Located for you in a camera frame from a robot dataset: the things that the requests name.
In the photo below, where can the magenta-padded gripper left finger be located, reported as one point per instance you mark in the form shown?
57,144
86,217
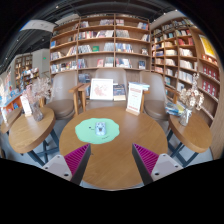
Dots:
53,166

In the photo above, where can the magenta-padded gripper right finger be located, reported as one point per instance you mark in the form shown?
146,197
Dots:
168,166

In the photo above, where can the green blob-shaped mouse pad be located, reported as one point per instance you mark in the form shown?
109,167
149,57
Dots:
85,131

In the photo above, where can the round wooden side table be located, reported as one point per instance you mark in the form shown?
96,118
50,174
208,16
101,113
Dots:
11,120
30,133
193,135

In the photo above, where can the glass vase with dried flowers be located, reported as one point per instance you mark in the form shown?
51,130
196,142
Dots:
185,116
36,113

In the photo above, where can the stack of colourful books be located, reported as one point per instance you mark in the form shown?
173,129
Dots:
174,108

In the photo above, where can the brown leather wooden armchair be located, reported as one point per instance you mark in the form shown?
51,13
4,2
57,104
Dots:
61,106
155,108
106,71

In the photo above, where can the small white table card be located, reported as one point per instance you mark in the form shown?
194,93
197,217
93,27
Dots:
26,105

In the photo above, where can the white red sign, wooden base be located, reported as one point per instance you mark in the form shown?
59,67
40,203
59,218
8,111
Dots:
134,98

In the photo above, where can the stack of light blue books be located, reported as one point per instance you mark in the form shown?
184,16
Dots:
141,85

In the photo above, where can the dark standing book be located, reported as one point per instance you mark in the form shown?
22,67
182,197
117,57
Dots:
119,90

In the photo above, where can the white framed floral picture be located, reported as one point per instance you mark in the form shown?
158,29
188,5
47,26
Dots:
101,89

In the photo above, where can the distant wooden bookshelf unit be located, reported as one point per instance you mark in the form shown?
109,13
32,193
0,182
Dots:
23,66

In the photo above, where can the angled wooden bookshelf unit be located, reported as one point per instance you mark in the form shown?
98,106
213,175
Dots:
180,50

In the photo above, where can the wide wooden bookshelf unit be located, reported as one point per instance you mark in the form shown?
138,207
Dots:
100,40

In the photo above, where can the yellow wall poster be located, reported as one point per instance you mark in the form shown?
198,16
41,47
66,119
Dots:
207,46

